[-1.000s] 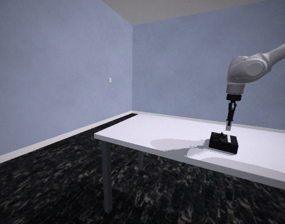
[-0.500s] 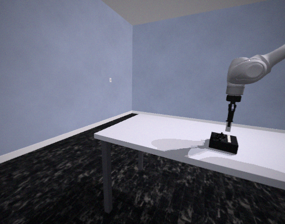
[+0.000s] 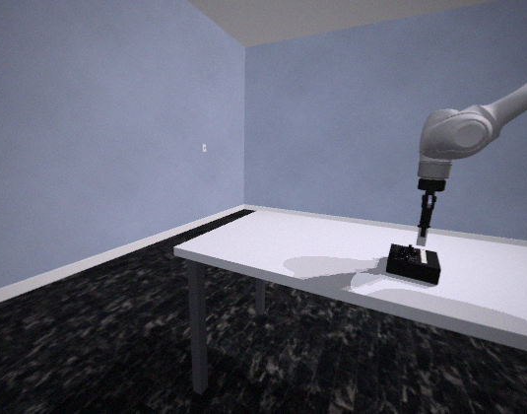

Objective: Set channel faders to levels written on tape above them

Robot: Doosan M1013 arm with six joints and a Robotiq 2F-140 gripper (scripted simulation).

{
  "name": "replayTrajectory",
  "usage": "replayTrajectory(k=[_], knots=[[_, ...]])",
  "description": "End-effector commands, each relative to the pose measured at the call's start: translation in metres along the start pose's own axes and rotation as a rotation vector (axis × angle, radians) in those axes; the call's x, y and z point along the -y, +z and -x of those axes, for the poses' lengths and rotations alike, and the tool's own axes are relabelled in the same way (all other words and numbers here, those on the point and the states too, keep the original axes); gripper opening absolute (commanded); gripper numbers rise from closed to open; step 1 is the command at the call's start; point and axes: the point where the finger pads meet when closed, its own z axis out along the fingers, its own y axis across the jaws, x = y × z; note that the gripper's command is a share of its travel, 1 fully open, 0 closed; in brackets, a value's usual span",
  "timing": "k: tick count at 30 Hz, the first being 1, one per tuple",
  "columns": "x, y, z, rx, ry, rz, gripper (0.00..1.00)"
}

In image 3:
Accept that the black lighting desk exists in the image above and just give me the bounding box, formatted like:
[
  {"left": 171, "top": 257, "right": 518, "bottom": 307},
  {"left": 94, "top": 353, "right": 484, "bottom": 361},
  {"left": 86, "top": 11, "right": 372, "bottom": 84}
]
[{"left": 386, "top": 243, "right": 441, "bottom": 285}]

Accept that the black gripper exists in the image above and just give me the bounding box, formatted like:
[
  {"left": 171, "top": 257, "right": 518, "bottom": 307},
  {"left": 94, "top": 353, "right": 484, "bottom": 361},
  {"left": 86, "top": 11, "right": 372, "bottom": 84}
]
[{"left": 416, "top": 178, "right": 446, "bottom": 246}]

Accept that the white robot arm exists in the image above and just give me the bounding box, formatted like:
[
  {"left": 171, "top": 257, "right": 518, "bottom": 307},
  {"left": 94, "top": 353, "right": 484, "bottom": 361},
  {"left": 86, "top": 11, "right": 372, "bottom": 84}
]
[{"left": 418, "top": 83, "right": 527, "bottom": 180}]

